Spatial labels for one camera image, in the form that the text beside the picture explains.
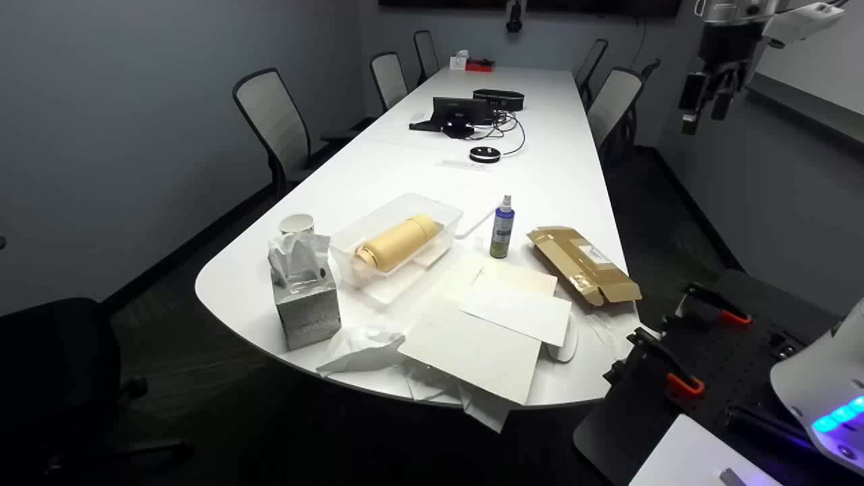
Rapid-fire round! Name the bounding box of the white flat board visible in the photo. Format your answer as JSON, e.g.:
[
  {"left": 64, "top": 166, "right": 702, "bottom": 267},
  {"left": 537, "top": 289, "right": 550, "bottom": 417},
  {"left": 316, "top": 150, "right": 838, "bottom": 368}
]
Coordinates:
[{"left": 627, "top": 412, "right": 782, "bottom": 486}]

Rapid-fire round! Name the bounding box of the black clamp with orange handle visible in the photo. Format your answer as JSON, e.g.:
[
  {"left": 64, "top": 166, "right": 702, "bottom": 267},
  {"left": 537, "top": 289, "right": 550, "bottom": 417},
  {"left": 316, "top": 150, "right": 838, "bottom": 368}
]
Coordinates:
[
  {"left": 672, "top": 282, "right": 756, "bottom": 331},
  {"left": 624, "top": 324, "right": 708, "bottom": 403}
]

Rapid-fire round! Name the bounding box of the grey mesh office chair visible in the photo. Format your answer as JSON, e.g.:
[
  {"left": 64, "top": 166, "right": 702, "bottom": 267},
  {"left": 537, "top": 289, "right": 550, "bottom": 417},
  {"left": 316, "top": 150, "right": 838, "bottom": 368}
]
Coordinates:
[
  {"left": 367, "top": 48, "right": 412, "bottom": 113},
  {"left": 585, "top": 66, "right": 648, "bottom": 151},
  {"left": 228, "top": 66, "right": 316, "bottom": 194},
  {"left": 409, "top": 27, "right": 443, "bottom": 85}
]

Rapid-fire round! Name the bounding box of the wall whiteboard with tray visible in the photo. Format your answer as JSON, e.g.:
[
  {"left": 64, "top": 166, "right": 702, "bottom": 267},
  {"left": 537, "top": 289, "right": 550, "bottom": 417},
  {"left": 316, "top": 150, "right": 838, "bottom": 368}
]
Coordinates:
[{"left": 743, "top": 0, "right": 864, "bottom": 150}]

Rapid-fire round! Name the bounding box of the grey tissue box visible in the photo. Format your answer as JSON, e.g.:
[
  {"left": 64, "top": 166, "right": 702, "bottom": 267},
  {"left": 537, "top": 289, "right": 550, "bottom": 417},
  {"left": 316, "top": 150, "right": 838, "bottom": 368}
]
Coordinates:
[{"left": 263, "top": 227, "right": 346, "bottom": 355}]

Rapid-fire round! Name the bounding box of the black padded office chair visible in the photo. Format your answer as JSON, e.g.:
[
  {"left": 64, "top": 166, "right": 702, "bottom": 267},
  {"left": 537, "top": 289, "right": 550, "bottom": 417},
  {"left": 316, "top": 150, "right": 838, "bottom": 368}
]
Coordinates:
[{"left": 0, "top": 295, "right": 196, "bottom": 486}]

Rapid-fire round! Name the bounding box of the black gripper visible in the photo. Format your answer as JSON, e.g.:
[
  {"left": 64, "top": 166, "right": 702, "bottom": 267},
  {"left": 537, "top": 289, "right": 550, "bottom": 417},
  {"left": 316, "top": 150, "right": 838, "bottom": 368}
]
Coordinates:
[{"left": 676, "top": 19, "right": 767, "bottom": 135}]

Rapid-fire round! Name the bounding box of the wall mounted screen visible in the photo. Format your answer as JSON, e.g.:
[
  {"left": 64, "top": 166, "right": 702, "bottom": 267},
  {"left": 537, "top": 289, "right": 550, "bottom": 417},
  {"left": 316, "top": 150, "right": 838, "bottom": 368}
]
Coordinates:
[{"left": 374, "top": 0, "right": 683, "bottom": 19}]

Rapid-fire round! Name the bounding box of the crumpled white tissue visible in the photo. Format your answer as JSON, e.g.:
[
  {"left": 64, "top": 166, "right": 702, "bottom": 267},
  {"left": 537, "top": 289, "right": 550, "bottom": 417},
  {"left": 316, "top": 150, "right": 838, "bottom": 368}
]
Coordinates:
[{"left": 312, "top": 324, "right": 408, "bottom": 379}]

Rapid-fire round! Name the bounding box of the black oval device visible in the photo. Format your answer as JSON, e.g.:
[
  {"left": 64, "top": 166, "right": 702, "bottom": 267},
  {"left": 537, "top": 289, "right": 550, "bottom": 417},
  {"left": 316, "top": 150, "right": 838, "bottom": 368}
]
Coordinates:
[{"left": 470, "top": 86, "right": 529, "bottom": 116}]

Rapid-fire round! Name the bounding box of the white cup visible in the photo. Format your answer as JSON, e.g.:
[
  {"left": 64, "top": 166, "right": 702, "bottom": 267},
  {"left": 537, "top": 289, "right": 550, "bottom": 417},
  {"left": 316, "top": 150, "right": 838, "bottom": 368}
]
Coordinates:
[{"left": 276, "top": 210, "right": 317, "bottom": 243}]

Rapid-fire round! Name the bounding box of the black conference phone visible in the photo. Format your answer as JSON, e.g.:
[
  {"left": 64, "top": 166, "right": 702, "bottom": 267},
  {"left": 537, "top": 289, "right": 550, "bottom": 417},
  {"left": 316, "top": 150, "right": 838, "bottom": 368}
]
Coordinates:
[{"left": 408, "top": 96, "right": 500, "bottom": 140}]

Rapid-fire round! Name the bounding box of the clear plastic lunch box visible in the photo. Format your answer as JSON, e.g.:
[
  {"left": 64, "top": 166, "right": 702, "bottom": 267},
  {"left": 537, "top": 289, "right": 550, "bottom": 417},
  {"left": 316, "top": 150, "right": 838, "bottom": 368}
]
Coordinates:
[{"left": 328, "top": 190, "right": 466, "bottom": 293}]

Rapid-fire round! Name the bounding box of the yellow cylinder container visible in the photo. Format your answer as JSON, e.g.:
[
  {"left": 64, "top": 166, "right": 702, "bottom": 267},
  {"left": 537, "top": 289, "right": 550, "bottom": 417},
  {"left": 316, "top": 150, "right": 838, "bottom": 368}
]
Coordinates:
[{"left": 351, "top": 214, "right": 444, "bottom": 274}]

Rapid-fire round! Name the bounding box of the white paper sheet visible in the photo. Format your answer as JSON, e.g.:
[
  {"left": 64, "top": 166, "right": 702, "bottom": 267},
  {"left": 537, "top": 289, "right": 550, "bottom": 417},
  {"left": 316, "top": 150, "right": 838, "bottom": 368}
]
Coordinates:
[{"left": 460, "top": 267, "right": 574, "bottom": 352}]

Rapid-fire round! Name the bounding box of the brown cardboard box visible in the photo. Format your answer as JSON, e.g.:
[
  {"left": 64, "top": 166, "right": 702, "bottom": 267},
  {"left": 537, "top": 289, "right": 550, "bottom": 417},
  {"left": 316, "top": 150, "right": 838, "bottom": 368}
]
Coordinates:
[{"left": 523, "top": 225, "right": 644, "bottom": 312}]

